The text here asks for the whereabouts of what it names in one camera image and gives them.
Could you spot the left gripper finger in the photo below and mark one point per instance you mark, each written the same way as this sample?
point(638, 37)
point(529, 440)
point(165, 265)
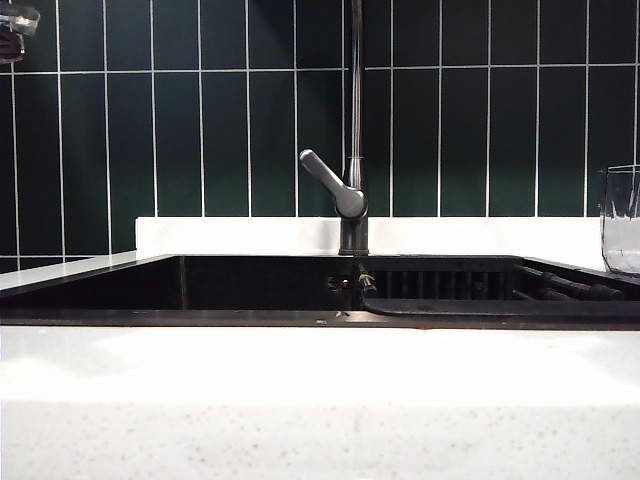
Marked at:
point(20, 20)
point(11, 47)

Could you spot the dark metal kitchen faucet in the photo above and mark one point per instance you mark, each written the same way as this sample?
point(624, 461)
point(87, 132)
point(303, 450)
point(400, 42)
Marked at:
point(354, 230)

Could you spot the clear glass mug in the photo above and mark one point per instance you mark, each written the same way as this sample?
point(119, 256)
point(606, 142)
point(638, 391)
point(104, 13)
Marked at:
point(622, 225)

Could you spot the black sink basin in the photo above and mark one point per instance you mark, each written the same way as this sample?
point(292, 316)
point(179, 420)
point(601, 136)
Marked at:
point(250, 286)

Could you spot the small black yellow sink fitting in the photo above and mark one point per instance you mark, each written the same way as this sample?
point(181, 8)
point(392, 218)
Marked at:
point(367, 283)

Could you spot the black slatted sink rack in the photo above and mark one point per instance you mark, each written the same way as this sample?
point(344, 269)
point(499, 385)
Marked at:
point(500, 307)

